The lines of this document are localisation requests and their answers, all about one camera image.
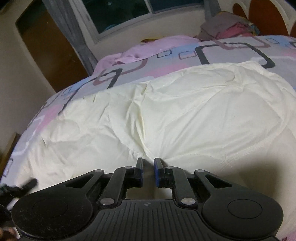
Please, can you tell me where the grey curtain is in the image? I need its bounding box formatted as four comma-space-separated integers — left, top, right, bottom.
204, 0, 221, 20
42, 0, 98, 75

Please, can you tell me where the patterned bed sheet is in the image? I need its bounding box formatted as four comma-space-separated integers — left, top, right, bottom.
0, 34, 296, 241

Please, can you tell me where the sliding glass window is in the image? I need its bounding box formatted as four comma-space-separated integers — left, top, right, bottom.
70, 1, 205, 44

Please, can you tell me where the cream white garment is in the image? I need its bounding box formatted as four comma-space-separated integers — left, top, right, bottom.
4, 60, 296, 209

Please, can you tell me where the brown wooden door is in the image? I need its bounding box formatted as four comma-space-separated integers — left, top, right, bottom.
16, 1, 88, 92

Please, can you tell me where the person's left hand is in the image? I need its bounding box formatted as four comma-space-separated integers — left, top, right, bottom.
0, 227, 18, 241

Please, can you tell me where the stack of folded clothes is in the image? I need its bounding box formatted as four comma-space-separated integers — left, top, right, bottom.
196, 11, 260, 41

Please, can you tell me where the right grey curtain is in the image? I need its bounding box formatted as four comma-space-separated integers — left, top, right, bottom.
204, 0, 221, 20

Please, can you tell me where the pink blanket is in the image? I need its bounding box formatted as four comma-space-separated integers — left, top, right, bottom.
93, 35, 201, 74

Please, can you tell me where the yellow patterned pillow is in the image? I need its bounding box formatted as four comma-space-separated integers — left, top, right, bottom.
141, 38, 158, 43

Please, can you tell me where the left grey curtain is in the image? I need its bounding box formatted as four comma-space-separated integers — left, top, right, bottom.
42, 0, 98, 75

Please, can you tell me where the red white headboard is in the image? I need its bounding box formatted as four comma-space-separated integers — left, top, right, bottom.
232, 1, 295, 37

